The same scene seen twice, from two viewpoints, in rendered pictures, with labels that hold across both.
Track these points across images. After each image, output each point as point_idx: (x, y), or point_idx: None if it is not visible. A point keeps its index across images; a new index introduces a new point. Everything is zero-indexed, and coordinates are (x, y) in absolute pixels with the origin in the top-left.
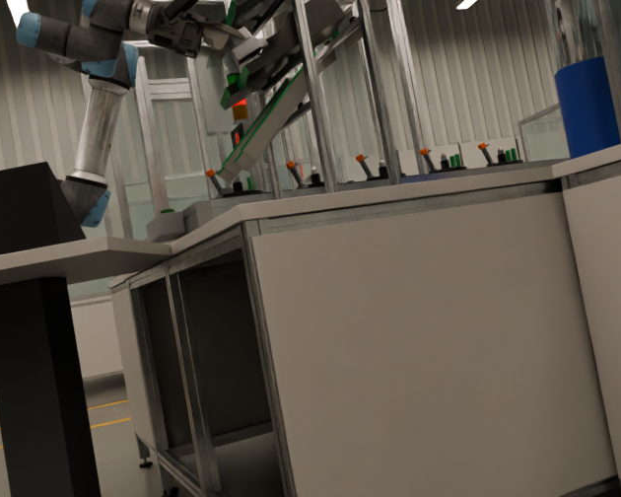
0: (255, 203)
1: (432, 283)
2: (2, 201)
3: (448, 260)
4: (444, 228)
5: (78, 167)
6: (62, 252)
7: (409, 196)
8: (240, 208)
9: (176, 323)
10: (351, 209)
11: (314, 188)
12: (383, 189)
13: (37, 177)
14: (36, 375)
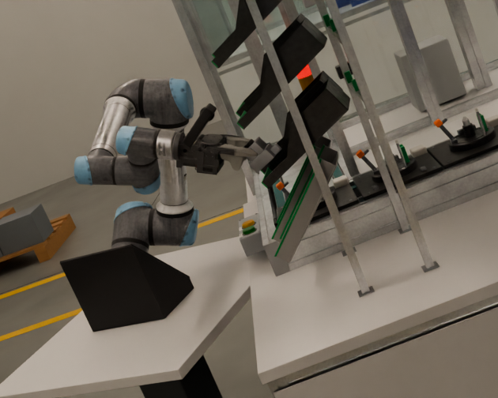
0: (271, 369)
1: (439, 391)
2: (108, 275)
3: (453, 369)
4: (446, 343)
5: (163, 201)
6: (152, 380)
7: (407, 328)
8: (259, 376)
9: None
10: (355, 349)
11: (378, 201)
12: (381, 328)
13: (129, 257)
14: (172, 392)
